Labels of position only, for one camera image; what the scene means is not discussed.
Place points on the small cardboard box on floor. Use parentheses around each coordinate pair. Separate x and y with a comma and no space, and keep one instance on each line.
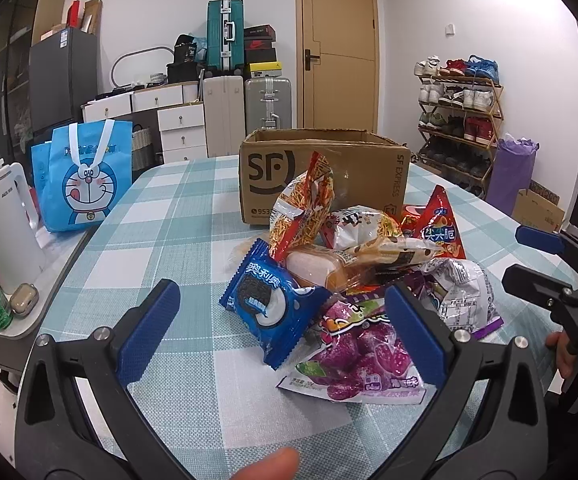
(538,207)

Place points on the silver purple snack bag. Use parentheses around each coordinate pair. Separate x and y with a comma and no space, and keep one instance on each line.
(459,292)

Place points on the person's left hand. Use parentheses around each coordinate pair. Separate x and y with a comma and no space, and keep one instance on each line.
(280,465)

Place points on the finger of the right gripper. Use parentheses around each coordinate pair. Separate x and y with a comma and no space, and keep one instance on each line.
(541,240)
(536,288)

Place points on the purple grape candy bag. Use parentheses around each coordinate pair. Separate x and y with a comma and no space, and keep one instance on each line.
(358,359)

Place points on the white drawer desk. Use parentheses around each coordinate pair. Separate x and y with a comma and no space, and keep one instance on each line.
(178,111)

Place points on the dark grey refrigerator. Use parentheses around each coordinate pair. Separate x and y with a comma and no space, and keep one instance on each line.
(63,77)

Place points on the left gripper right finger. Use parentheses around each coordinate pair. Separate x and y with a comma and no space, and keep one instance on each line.
(508,438)

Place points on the wooden shoe rack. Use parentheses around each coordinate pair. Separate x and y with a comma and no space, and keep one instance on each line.
(460,119)

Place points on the teal suitcase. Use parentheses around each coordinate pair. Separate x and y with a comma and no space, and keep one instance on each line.
(225,45)

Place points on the blue Oreo packet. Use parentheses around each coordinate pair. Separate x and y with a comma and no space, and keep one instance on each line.
(275,308)

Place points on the woven laundry basket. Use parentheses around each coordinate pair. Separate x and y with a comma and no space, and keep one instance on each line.
(142,150)

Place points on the blue Doraemon tote bag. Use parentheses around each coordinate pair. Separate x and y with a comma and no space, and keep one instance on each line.
(81,173)

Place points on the black glass cabinet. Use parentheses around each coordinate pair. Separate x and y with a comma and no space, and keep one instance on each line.
(22,23)

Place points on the silver suitcase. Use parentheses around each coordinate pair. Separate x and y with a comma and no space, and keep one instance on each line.
(268,103)

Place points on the red Bugles chip bag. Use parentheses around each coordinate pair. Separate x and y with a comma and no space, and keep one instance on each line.
(435,222)

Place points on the person's right hand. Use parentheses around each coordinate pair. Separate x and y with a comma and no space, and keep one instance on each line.
(559,341)

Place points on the white electric kettle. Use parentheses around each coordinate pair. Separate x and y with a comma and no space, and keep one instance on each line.
(22,259)

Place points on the beige suitcase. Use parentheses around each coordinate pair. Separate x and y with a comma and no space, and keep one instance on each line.
(224,114)

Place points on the stacked shoe boxes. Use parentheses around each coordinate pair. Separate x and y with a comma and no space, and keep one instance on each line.
(259,41)

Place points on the wooden door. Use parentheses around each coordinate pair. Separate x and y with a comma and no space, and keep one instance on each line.
(338,64)

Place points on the SF cardboard box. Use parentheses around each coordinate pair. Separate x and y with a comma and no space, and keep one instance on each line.
(364,169)

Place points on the red noodle stick snack bag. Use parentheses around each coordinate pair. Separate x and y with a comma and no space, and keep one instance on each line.
(301,209)

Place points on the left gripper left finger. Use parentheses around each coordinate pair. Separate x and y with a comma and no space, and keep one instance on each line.
(77,419)

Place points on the earbuds case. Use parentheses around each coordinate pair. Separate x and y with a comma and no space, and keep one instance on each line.
(24,299)

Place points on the bread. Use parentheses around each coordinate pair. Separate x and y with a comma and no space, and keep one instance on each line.
(341,269)

